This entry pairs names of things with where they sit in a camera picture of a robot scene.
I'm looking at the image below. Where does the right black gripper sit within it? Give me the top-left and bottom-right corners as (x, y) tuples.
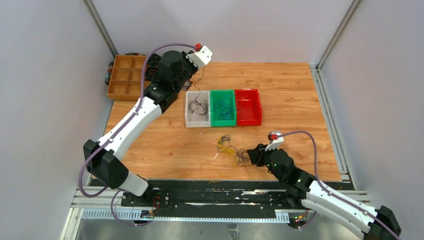
(247, 142), (285, 182)

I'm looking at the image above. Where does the brown wire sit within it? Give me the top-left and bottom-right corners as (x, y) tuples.
(187, 99), (210, 117)
(193, 66), (206, 104)

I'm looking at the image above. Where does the coloured wire bundle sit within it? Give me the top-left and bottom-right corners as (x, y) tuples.
(216, 134), (254, 168)

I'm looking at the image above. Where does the blue wire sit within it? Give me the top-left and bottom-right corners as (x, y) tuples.
(213, 97), (234, 121)

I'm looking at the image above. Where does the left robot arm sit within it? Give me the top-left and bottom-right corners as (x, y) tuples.
(82, 46), (213, 207)

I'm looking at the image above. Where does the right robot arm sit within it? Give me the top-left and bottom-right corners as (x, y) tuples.
(247, 144), (402, 240)

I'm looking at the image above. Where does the plaid cloth under tray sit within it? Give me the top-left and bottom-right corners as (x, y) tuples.
(105, 52), (145, 85)

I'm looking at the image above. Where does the rolled dark cloth top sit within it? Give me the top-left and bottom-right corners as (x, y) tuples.
(146, 53), (162, 69)

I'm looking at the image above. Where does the rolled dark cloth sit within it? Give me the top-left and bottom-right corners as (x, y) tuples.
(146, 53), (162, 69)
(144, 66), (159, 82)

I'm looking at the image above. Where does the rolled dark cloth middle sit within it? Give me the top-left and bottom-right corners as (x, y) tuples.
(144, 66), (159, 82)

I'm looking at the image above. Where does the white plastic bin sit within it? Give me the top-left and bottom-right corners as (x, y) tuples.
(185, 90), (211, 128)

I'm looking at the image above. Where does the green plastic bin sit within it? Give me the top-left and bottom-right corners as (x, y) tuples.
(210, 89), (237, 127)

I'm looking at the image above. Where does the wooden compartment tray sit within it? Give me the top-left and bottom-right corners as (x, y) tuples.
(107, 55), (150, 101)

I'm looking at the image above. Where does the red plastic bin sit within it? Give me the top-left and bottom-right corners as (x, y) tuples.
(234, 89), (263, 126)

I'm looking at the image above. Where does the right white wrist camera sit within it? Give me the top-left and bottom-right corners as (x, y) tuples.
(265, 131), (284, 151)

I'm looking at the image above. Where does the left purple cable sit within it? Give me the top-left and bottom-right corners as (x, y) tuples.
(78, 43), (201, 228)

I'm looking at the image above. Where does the purple cable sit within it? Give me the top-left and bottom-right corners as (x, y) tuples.
(78, 43), (201, 228)
(276, 130), (402, 240)

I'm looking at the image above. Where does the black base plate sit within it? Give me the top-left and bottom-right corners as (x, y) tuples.
(120, 179), (307, 219)

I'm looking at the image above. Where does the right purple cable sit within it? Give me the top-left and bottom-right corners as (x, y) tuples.
(276, 130), (402, 240)

